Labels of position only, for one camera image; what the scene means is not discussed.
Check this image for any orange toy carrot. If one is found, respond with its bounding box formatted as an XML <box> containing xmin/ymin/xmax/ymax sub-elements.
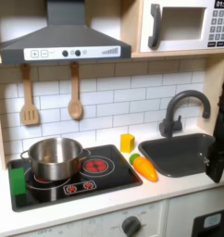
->
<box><xmin>129</xmin><ymin>153</ymin><xmax>159</xmax><ymax>183</ymax></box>

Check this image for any dark grey tap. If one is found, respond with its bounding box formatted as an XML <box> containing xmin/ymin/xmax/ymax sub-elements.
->
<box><xmin>158</xmin><ymin>89</ymin><xmax>212</xmax><ymax>139</ymax></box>

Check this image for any wooden slotted spatula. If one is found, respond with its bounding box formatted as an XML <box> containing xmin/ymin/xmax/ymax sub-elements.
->
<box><xmin>19</xmin><ymin>63</ymin><xmax>41</xmax><ymax>127</ymax></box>

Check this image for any white toy microwave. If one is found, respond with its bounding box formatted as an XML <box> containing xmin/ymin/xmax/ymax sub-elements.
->
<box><xmin>139</xmin><ymin>0</ymin><xmax>224</xmax><ymax>54</ymax></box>

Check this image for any steel pot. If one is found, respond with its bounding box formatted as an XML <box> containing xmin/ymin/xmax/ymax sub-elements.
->
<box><xmin>19</xmin><ymin>137</ymin><xmax>92</xmax><ymax>181</ymax></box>

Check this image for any dark grey sink basin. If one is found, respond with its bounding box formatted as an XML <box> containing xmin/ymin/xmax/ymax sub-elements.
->
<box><xmin>137</xmin><ymin>132</ymin><xmax>217</xmax><ymax>179</ymax></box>

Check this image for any green block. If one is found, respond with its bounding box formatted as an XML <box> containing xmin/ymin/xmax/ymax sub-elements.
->
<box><xmin>9</xmin><ymin>167</ymin><xmax>28</xmax><ymax>196</ymax></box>

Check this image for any grey range hood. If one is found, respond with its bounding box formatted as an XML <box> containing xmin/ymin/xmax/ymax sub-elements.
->
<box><xmin>0</xmin><ymin>0</ymin><xmax>132</xmax><ymax>65</ymax></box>

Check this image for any yellow block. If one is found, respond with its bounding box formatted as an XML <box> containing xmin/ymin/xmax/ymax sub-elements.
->
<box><xmin>119</xmin><ymin>132</ymin><xmax>136</xmax><ymax>154</ymax></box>

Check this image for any black toy stove top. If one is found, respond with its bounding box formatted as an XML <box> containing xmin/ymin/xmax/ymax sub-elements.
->
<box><xmin>6</xmin><ymin>143</ymin><xmax>144</xmax><ymax>213</ymax></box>

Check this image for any wooden spoon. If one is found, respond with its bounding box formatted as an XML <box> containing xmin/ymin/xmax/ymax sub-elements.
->
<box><xmin>67</xmin><ymin>61</ymin><xmax>84</xmax><ymax>121</ymax></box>

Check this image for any grey oven knob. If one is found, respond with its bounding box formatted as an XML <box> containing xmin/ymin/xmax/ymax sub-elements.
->
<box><xmin>120</xmin><ymin>215</ymin><xmax>143</xmax><ymax>237</ymax></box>

